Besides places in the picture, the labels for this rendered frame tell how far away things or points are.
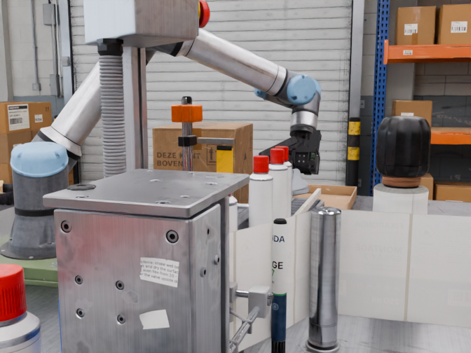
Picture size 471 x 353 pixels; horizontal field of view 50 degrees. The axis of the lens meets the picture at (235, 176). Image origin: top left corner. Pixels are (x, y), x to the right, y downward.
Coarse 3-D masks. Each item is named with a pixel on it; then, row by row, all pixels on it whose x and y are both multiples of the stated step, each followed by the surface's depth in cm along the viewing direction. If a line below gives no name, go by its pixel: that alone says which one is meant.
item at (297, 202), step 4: (292, 200) 160; (296, 200) 160; (300, 200) 160; (304, 200) 160; (316, 200) 160; (292, 204) 155; (296, 204) 155; (300, 204) 155; (316, 204) 155; (292, 208) 149; (296, 208) 149; (312, 208) 149; (292, 212) 144
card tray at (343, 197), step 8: (312, 184) 195; (312, 192) 195; (328, 192) 193; (336, 192) 192; (344, 192) 191; (352, 192) 190; (328, 200) 182; (336, 200) 182; (344, 200) 182; (352, 200) 173; (344, 208) 170
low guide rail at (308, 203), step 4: (320, 188) 161; (316, 192) 155; (320, 192) 161; (312, 196) 149; (316, 196) 153; (308, 200) 143; (312, 200) 146; (304, 204) 138; (308, 204) 140; (312, 204) 146; (300, 208) 133; (304, 208) 134; (308, 208) 141; (296, 212) 129; (300, 212) 129
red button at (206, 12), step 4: (200, 0) 70; (200, 4) 70; (204, 4) 70; (200, 8) 70; (204, 8) 70; (208, 8) 70; (200, 12) 70; (204, 12) 70; (208, 12) 70; (200, 16) 70; (204, 16) 70; (208, 16) 70; (200, 20) 71; (204, 20) 70; (208, 20) 71; (200, 24) 71; (204, 24) 71
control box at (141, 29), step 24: (96, 0) 71; (120, 0) 65; (144, 0) 63; (168, 0) 65; (192, 0) 67; (96, 24) 71; (120, 24) 65; (144, 24) 63; (168, 24) 65; (192, 24) 67
